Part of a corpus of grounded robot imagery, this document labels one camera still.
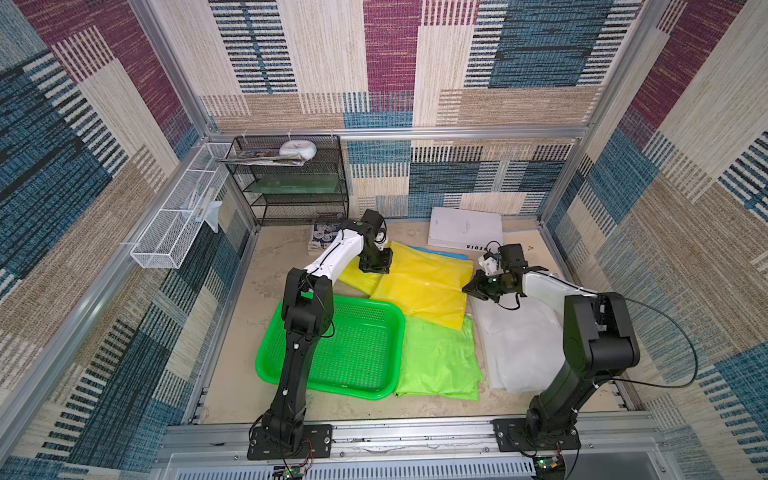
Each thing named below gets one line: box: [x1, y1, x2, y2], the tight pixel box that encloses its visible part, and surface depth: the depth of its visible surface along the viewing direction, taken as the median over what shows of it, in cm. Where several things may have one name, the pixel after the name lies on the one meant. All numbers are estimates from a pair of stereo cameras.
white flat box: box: [427, 207, 504, 251], surface depth 115 cm
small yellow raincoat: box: [337, 256, 383, 296], surface depth 99 cm
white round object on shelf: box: [279, 139, 317, 161], surface depth 91 cm
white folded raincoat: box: [469, 293, 565, 394], surface depth 87 cm
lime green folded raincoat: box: [395, 315, 484, 401], surface depth 86 cm
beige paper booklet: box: [503, 230, 551, 270], surface depth 114 cm
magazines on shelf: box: [215, 148, 305, 166], surface depth 82 cm
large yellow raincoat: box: [370, 242, 475, 330], surface depth 98 cm
